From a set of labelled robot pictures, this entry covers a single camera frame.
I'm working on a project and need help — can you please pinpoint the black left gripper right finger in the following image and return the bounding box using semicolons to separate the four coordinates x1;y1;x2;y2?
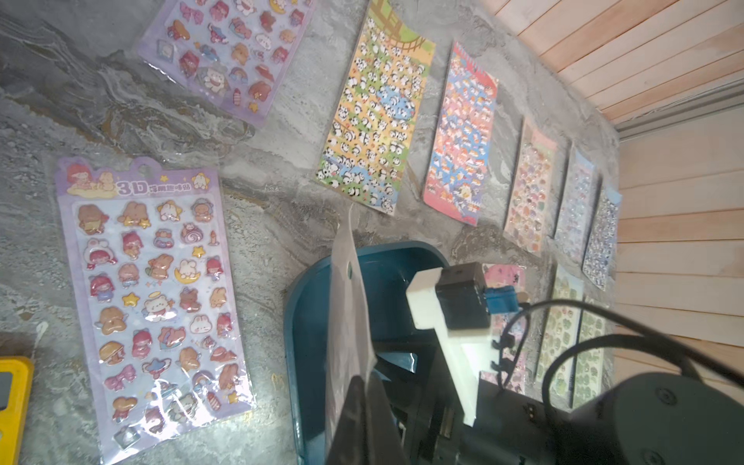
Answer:
367;373;409;465

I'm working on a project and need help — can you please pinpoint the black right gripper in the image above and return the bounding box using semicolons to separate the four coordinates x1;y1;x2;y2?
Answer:
373;337;575;464

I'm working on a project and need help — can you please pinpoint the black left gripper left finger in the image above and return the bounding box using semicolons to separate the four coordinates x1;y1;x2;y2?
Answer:
325;376;368;465

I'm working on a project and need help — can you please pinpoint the green yellow sticker sheet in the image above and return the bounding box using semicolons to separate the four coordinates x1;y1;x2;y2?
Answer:
325;210;377;450

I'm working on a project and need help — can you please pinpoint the pink yellow cat sticker sheet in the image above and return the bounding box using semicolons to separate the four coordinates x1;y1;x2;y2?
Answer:
479;262;531;396

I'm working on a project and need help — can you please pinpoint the teal storage box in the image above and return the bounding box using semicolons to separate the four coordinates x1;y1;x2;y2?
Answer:
284;241;449;464

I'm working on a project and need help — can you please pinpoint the dark blue sticker sheet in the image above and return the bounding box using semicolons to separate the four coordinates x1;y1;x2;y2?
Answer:
582;186;622;291

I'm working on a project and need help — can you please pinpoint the pastel sticker sheet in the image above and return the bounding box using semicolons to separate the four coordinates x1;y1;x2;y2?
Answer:
504;119;557;257

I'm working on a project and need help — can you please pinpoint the light blue sticker sheet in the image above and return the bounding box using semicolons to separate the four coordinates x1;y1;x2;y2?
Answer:
554;145;598;265

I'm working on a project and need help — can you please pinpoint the red blue cat sticker sheet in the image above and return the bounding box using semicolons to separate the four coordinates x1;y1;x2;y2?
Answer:
422;42;498;227

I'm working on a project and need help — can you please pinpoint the pink round sticker sheet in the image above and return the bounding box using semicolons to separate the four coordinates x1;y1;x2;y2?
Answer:
54;157;256;464

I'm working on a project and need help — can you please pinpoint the colourful small sticker sheet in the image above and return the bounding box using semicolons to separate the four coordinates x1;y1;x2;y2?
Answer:
316;1;436;215

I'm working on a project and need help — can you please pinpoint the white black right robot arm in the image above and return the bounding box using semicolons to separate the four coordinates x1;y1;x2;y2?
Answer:
424;334;743;464

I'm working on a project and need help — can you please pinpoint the yellow calculator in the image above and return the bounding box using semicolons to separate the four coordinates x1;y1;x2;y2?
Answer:
0;356;34;465

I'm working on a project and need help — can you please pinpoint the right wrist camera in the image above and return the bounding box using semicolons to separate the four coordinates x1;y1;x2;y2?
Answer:
406;263;525;426

